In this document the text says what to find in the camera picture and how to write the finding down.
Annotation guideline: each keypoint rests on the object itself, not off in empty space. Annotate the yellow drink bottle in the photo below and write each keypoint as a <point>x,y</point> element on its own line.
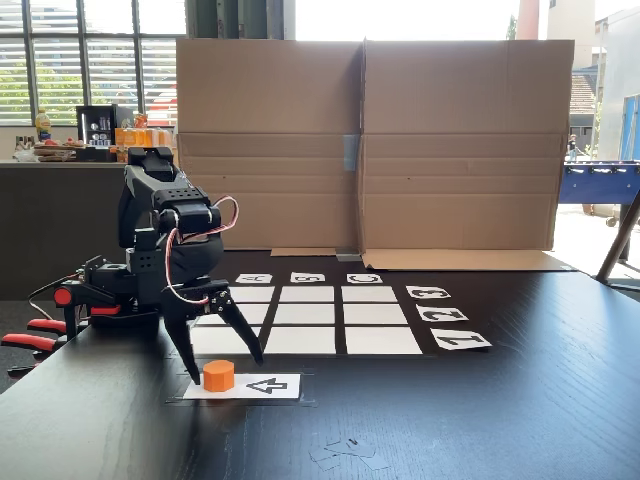
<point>43,125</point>

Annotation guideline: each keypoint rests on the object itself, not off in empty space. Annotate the clear tape scraps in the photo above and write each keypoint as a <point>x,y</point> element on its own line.
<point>345,452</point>

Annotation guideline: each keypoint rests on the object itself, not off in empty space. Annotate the letter B paper label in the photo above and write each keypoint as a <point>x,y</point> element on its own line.
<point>307,277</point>

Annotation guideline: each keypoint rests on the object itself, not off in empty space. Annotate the orange drink cartons pack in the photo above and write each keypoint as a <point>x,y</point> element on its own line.
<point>145,136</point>

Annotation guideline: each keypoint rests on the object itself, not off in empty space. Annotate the white nine-square grid sheet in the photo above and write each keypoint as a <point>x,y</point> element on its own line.
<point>320,320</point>

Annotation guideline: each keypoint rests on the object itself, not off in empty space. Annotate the number 3 paper label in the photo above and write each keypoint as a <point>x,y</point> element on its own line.
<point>428,292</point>

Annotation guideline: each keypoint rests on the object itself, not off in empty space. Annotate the dark counter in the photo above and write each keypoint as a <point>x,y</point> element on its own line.
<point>50,210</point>

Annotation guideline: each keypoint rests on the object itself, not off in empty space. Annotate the letter A paper label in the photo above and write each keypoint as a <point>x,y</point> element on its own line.
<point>254,278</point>

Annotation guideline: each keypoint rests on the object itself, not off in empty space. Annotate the blue foosball table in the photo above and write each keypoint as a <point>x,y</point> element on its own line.
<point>600,182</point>

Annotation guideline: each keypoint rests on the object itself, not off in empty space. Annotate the grey tape strip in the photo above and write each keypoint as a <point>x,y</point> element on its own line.
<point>351,152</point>

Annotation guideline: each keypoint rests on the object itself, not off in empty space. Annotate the white arrow paper sheet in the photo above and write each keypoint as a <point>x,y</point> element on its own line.
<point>270,386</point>

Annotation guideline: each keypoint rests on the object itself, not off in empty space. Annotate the brown cardboard box panel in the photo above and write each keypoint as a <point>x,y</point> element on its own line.
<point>280,125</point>
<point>465,150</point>

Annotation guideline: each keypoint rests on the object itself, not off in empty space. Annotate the metal table leg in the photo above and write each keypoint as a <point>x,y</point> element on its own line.
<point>617,245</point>

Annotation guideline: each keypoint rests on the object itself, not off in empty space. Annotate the number 1 paper label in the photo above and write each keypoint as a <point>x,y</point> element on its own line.
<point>460,340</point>

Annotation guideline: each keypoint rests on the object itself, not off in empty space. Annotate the number 2 paper label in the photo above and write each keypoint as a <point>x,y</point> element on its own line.
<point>442,314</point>

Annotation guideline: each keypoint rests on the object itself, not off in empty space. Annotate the letter C paper label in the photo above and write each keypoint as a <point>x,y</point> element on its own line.
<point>364,278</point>

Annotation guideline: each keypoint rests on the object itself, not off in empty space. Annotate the black mini fridge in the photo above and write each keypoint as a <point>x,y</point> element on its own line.
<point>97,125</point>

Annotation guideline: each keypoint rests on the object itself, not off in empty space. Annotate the food platter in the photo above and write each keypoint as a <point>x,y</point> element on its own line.
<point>55,150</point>

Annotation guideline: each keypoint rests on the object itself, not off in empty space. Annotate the person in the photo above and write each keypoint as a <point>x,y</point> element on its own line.
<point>572,145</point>

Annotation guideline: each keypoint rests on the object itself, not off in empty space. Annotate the round orange token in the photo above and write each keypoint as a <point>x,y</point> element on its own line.
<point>218,376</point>

